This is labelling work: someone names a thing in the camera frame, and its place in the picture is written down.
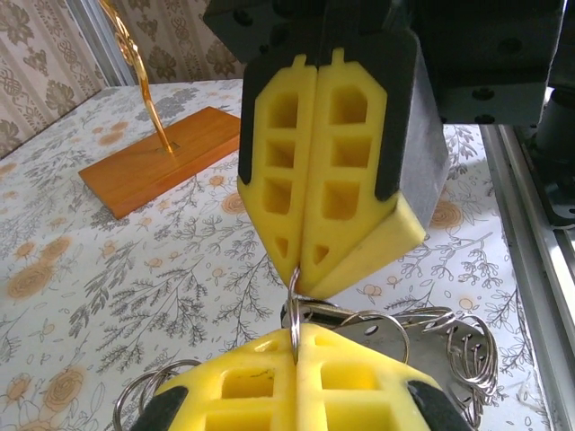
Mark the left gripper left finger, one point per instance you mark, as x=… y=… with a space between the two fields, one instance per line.
x=260 y=404

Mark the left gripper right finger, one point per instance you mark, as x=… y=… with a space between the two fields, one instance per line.
x=359 y=404

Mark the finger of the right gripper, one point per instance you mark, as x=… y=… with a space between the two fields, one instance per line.
x=382 y=148
x=260 y=166

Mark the large metal keyring bunch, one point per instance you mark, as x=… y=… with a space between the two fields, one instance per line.
x=386 y=341

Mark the black key tag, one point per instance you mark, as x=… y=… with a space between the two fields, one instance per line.
x=328 y=315

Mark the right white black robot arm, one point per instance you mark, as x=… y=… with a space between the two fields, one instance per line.
x=557 y=116

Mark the gold hook stand wooden base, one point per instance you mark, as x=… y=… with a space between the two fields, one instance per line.
x=157 y=166

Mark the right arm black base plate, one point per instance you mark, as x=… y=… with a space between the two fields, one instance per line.
x=561 y=202

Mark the long aluminium base rail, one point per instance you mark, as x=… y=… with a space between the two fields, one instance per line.
x=530 y=269

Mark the aluminium frame post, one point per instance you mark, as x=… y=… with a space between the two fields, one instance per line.
x=103 y=49

